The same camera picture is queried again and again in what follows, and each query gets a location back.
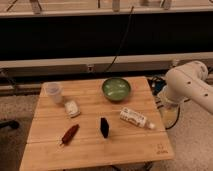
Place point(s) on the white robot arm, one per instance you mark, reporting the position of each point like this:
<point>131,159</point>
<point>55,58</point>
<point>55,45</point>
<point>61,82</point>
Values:
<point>184,81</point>

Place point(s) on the clear plastic cup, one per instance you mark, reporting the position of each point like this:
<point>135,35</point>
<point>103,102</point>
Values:
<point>54,91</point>

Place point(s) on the white plastic bottle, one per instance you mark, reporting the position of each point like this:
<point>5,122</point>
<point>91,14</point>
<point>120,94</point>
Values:
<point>136,118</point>

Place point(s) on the black eraser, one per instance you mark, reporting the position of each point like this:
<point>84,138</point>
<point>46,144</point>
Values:
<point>104,127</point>

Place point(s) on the blue device with cables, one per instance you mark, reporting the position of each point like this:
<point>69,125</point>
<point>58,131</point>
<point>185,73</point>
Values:
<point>156,84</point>

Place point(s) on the white small container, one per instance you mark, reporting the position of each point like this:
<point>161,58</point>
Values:
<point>71,108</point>

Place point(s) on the green bowl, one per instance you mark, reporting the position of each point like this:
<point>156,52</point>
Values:
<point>116,89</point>

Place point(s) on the black chair base leg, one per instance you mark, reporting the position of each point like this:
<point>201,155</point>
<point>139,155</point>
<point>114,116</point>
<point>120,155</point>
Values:
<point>12,124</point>

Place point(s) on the red brown chili toy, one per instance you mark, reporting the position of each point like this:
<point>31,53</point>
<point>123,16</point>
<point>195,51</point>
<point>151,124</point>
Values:
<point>69,134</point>

